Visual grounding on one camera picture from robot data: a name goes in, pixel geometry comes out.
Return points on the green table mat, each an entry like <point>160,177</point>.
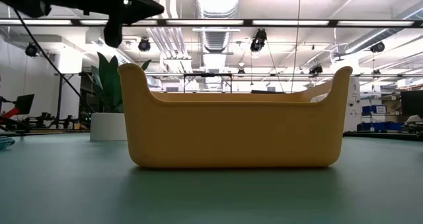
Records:
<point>211,197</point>

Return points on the black frame table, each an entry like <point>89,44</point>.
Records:
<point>207,75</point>

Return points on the white plant pot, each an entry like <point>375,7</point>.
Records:
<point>107,127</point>

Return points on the green artificial plant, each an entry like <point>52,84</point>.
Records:
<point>110,85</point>

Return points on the orange plastic bin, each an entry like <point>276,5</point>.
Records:
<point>231,134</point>

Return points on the blue storage bin rack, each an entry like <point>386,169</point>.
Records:
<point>380,118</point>

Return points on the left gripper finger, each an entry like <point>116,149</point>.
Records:
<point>145,7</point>

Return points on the white pillar cabinet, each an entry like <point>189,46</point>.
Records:
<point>353,105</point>

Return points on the black ceiling spotlight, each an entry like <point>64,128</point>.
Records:
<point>31,50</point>
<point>377,47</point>
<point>258,40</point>
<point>144,45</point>

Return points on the silver ventilation duct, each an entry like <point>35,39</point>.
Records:
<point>216,16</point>

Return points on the small black monitor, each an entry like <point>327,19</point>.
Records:
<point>24,103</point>

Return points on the black ceiling light rail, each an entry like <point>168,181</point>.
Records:
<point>162,22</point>

